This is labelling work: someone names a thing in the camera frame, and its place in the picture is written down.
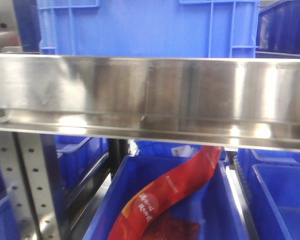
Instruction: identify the blue bin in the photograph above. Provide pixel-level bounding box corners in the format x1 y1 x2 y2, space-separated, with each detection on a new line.
237 148 300 240
83 155 250 240

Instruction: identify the perforated steel rack post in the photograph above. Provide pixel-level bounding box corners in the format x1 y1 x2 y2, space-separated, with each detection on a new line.
0 131 67 240

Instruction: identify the blue crate upper shelf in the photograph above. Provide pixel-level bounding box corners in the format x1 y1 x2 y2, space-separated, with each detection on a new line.
37 0 260 58

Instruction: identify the blue bin lower right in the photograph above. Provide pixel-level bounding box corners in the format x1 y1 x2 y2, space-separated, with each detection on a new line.
237 148 300 240

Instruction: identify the stainless steel shelf rail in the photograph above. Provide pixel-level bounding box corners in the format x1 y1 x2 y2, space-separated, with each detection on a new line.
0 53 300 152

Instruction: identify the red snack package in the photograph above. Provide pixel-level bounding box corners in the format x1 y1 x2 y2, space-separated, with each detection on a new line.
108 146 223 240

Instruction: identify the blue bin lower centre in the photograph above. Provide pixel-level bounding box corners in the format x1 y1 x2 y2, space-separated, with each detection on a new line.
83 155 250 240

